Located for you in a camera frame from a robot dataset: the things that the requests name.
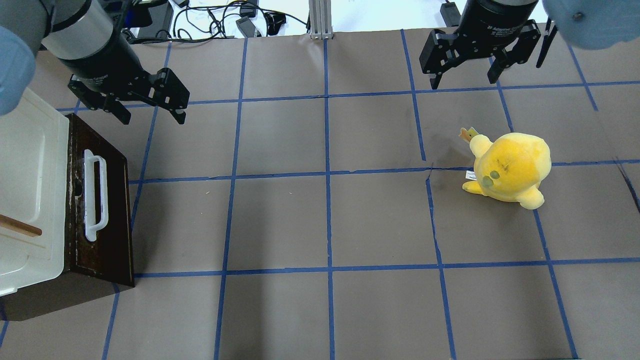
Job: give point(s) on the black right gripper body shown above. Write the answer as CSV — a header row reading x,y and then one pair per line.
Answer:
x,y
495,21

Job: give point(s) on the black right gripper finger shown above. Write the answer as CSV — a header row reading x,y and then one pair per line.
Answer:
x,y
439,54
520,52

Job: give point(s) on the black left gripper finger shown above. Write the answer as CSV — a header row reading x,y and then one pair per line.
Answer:
x,y
169,93
95,100

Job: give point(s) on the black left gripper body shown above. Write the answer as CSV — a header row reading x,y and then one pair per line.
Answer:
x,y
102,60

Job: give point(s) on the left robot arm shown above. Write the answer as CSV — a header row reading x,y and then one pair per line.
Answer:
x,y
76,28

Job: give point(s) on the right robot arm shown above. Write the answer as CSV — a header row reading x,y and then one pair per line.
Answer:
x,y
587,24

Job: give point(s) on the white plastic tray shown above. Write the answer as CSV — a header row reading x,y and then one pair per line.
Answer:
x,y
33,189

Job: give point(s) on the black power adapter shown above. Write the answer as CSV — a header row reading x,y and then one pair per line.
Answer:
x,y
247,28

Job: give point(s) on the yellow plush toy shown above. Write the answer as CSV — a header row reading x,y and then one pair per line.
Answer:
x,y
509,169

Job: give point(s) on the wooden stick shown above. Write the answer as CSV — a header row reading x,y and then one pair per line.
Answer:
x,y
21,227

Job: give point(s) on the aluminium frame post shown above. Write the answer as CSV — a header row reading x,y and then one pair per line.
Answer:
x,y
320,20

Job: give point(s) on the white drawer handle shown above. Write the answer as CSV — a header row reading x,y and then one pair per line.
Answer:
x,y
96,195

